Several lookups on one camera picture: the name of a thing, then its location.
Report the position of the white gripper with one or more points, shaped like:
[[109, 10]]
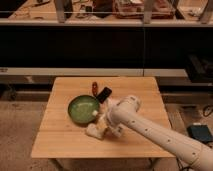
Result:
[[108, 111]]

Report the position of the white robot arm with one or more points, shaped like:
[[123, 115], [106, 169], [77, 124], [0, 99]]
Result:
[[197, 155]]

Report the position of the small red brown bottle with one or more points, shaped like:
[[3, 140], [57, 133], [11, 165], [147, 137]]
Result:
[[94, 89]]

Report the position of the green ceramic bowl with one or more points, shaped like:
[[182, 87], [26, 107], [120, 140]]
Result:
[[83, 109]]

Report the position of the black rectangular phone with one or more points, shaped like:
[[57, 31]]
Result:
[[104, 94]]

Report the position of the white sponge block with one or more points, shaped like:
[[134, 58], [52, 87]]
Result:
[[94, 131]]

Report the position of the wooden table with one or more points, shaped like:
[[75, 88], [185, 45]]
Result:
[[58, 137]]

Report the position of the black box on floor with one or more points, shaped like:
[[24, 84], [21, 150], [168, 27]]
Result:
[[200, 133]]

